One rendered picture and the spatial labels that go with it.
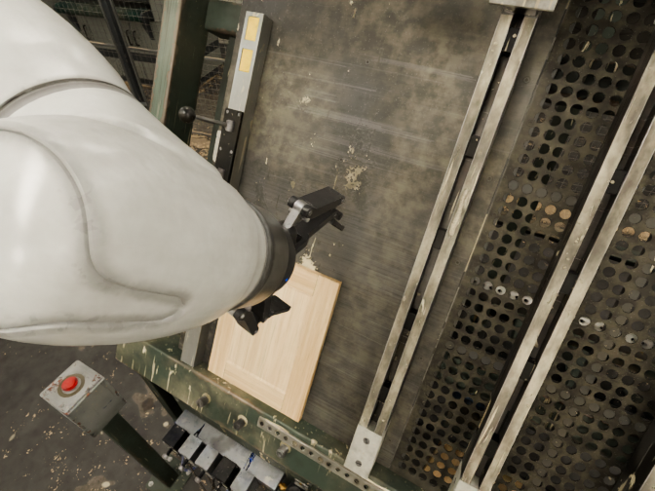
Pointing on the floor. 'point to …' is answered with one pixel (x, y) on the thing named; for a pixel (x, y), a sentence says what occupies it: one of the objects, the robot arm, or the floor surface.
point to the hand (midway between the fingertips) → (306, 263)
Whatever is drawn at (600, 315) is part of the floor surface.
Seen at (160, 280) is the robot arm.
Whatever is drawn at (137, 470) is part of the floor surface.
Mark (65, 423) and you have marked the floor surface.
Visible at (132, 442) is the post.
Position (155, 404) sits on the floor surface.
